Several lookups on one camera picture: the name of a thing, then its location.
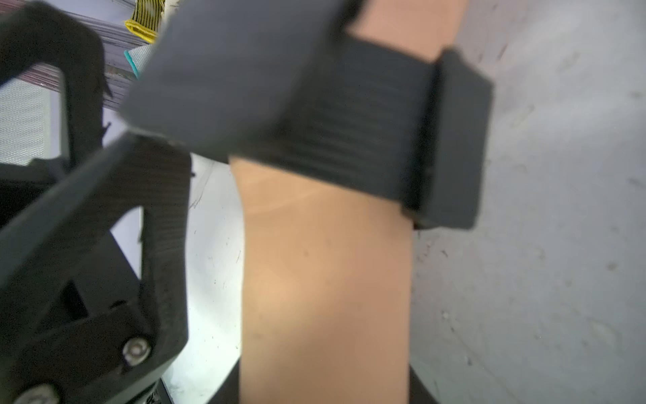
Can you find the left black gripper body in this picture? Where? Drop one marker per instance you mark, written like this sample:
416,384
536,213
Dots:
110,276

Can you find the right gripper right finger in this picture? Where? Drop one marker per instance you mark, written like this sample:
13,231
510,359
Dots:
418,393

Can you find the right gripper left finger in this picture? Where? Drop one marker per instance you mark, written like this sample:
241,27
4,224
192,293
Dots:
229,391

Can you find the mannequin hand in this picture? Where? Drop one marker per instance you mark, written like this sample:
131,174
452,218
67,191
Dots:
326,287

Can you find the black digital wrist watch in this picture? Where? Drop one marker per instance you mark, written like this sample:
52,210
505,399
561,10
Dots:
282,83

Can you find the white two-tier mesh shelf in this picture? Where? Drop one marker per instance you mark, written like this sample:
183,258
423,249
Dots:
25,122

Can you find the purple ribbed glass vase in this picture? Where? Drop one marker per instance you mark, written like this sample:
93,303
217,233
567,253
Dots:
51,48

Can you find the green white work glove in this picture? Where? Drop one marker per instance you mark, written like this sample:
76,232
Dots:
138,57

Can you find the yellow black work glove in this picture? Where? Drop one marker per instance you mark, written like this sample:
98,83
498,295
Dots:
146,19

